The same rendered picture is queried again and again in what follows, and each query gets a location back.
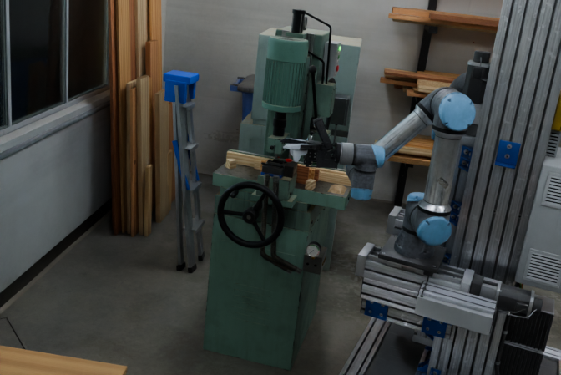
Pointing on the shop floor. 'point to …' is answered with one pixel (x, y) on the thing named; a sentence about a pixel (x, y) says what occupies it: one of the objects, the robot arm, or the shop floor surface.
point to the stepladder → (179, 98)
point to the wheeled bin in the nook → (245, 92)
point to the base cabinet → (260, 294)
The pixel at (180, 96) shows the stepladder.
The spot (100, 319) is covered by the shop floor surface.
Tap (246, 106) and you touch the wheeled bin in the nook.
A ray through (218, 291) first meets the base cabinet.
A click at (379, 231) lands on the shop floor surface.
